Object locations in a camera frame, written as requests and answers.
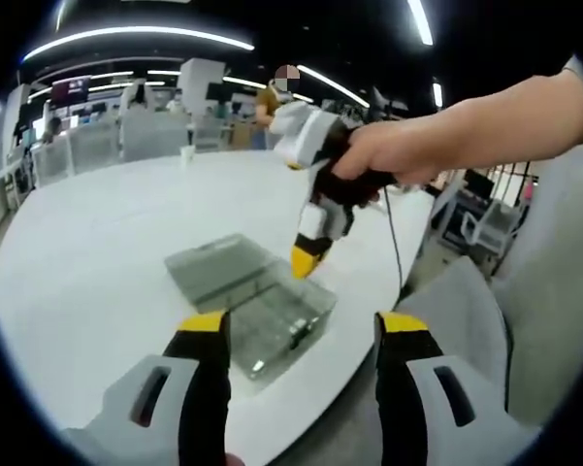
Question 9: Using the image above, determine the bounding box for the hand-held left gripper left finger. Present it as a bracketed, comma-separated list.
[65, 311, 234, 466]

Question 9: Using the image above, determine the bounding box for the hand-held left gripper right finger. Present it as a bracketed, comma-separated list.
[373, 311, 543, 466]

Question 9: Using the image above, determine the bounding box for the clear guide fixture box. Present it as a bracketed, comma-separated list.
[163, 232, 339, 394]

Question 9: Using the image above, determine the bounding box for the person's right hand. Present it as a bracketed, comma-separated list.
[332, 119, 448, 188]

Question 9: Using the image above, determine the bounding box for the frosted desk partition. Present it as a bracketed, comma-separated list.
[33, 114, 185, 188]

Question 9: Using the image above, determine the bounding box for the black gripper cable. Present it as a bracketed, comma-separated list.
[380, 186, 405, 292]

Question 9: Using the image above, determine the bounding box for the dark wall screen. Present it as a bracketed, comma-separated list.
[50, 77, 91, 103]

